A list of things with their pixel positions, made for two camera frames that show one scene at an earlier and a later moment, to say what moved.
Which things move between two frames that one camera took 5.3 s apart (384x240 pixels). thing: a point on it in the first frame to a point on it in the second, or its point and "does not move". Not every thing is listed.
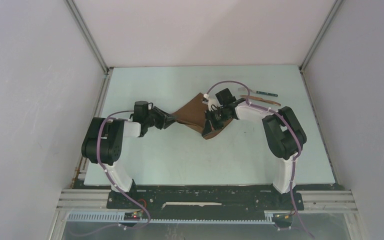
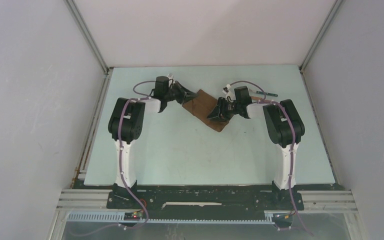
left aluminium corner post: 104,67 does not move
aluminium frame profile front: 79,200 does not move
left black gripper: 165,119 to 185,95
